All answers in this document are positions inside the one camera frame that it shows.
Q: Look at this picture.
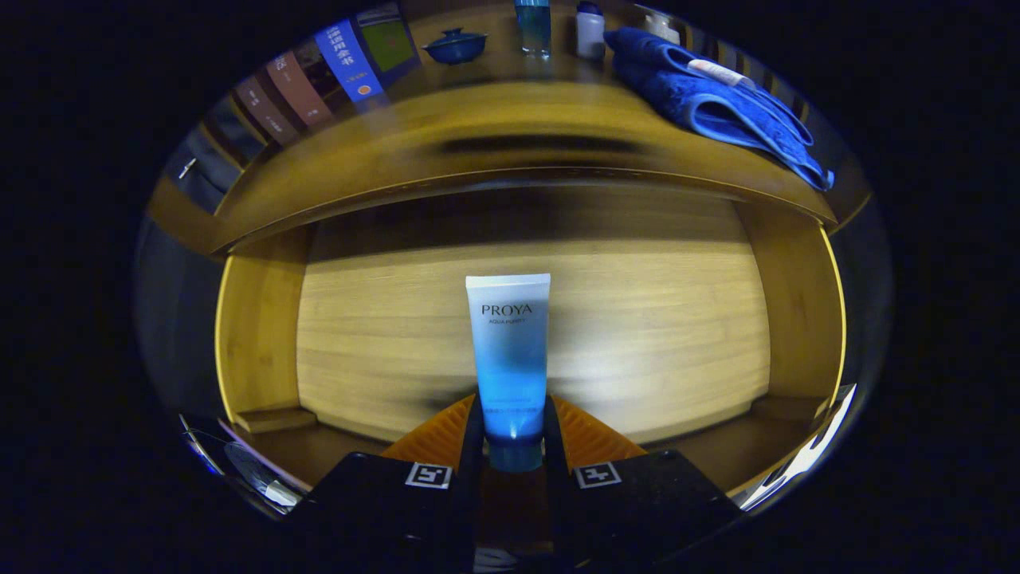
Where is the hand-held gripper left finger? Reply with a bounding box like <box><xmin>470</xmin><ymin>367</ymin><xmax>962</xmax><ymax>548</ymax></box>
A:
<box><xmin>287</xmin><ymin>393</ymin><xmax>485</xmax><ymax>571</ymax></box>

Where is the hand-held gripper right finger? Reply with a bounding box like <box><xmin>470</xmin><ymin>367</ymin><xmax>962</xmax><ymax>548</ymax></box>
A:
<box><xmin>543</xmin><ymin>393</ymin><xmax>746</xmax><ymax>567</ymax></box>

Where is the wooden drawer with black knob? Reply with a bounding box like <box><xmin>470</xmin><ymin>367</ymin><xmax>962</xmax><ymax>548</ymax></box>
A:
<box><xmin>214</xmin><ymin>183</ymin><xmax>847</xmax><ymax>499</ymax></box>

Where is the blue and white cosmetic tube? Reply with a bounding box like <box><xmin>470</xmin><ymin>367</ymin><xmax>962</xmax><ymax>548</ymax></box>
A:
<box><xmin>465</xmin><ymin>273</ymin><xmax>552</xmax><ymax>473</ymax></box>

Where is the wooden cabinet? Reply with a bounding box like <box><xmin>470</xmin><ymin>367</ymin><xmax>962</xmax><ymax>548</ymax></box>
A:
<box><xmin>147</xmin><ymin>0</ymin><xmax>873</xmax><ymax>256</ymax></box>

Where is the wooden countertop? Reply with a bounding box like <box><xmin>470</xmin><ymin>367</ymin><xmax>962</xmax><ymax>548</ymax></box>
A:
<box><xmin>211</xmin><ymin>48</ymin><xmax>838</xmax><ymax>256</ymax></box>

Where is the blue folded towel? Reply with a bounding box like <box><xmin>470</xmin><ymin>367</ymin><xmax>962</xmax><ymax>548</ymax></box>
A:
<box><xmin>603</xmin><ymin>26</ymin><xmax>835</xmax><ymax>192</ymax></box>

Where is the dark brown book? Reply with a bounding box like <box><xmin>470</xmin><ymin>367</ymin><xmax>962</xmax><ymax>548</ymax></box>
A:
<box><xmin>233</xmin><ymin>76</ymin><xmax>302</xmax><ymax>146</ymax></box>

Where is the reddish brown book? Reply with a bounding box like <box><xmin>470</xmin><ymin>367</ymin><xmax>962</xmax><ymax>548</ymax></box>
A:
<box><xmin>265</xmin><ymin>40</ymin><xmax>335</xmax><ymax>128</ymax></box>

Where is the blue book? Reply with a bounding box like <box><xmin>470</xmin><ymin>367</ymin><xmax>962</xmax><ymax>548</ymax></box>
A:
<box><xmin>313</xmin><ymin>4</ymin><xmax>423</xmax><ymax>100</ymax></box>

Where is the blue lidded teacup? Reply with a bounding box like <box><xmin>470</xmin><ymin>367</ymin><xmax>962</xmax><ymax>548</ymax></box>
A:
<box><xmin>422</xmin><ymin>28</ymin><xmax>488</xmax><ymax>65</ymax></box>

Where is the white bottle with blue cap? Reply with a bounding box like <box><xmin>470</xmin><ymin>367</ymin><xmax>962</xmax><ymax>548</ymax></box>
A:
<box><xmin>575</xmin><ymin>2</ymin><xmax>606</xmax><ymax>61</ymax></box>

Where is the white pump bottle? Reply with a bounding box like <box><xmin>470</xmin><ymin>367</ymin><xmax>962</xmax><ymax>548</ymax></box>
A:
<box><xmin>644</xmin><ymin>10</ymin><xmax>682</xmax><ymax>45</ymax></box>

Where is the teal glass bottle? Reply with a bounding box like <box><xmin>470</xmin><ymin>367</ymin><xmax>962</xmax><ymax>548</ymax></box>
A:
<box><xmin>514</xmin><ymin>0</ymin><xmax>552</xmax><ymax>57</ymax></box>

